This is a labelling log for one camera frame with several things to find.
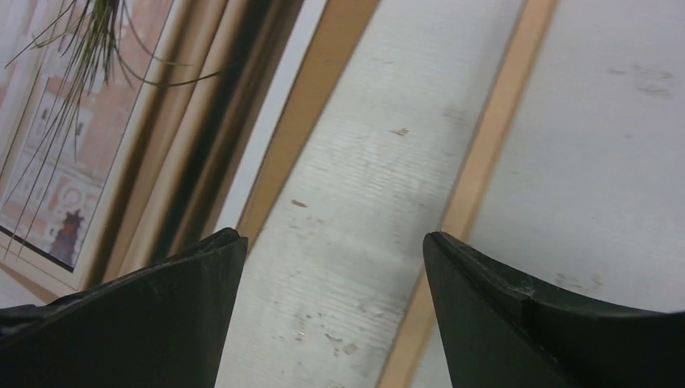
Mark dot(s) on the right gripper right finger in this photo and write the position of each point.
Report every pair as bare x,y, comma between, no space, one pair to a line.
501,327

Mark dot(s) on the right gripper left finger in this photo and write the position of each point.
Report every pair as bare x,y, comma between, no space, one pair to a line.
164,325

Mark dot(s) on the wooden picture frame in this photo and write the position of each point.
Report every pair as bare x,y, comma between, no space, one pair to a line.
463,205

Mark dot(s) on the printed plant photo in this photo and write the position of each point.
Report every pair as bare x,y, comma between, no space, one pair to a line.
107,134

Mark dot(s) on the brown cardboard backing board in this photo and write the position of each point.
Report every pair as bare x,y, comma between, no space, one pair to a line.
305,123

